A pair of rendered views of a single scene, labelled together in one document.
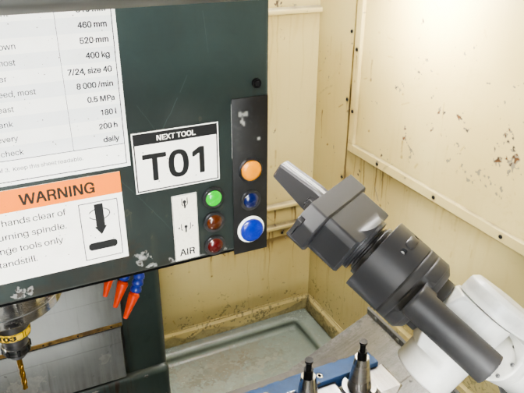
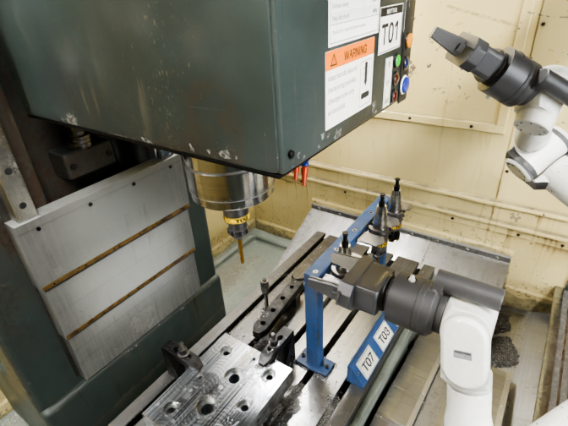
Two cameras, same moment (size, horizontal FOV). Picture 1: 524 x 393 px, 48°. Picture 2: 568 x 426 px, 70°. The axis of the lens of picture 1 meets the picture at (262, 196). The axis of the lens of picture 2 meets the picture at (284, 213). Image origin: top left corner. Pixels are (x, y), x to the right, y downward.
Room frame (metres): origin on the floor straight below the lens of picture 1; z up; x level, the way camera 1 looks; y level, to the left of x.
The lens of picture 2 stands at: (0.05, 0.61, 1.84)
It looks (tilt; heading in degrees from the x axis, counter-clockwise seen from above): 30 degrees down; 332
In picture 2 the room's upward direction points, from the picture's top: 3 degrees counter-clockwise
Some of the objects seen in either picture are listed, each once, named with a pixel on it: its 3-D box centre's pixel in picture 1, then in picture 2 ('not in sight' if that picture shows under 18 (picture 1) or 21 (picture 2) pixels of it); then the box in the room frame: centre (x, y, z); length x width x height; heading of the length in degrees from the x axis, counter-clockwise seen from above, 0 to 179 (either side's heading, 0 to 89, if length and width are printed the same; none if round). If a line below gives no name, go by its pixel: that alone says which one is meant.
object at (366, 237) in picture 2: not in sight; (371, 239); (0.75, -0.03, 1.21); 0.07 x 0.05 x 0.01; 26
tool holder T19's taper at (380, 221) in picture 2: (307, 390); (380, 215); (0.77, -0.08, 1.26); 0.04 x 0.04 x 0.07
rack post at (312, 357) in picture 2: not in sight; (314, 325); (0.70, 0.19, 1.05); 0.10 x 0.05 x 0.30; 26
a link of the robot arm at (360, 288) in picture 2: not in sight; (383, 290); (0.43, 0.22, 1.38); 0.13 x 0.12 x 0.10; 116
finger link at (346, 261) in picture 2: not in sight; (347, 260); (0.54, 0.22, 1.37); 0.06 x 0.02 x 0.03; 26
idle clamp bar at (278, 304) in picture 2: not in sight; (278, 311); (0.91, 0.19, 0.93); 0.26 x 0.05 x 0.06; 121
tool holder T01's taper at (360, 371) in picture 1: (360, 371); (395, 199); (0.82, -0.18, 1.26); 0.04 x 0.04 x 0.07
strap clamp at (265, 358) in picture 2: not in sight; (275, 352); (0.74, 0.29, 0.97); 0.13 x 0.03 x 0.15; 116
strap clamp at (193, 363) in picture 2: not in sight; (183, 361); (0.84, 0.52, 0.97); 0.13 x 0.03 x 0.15; 26
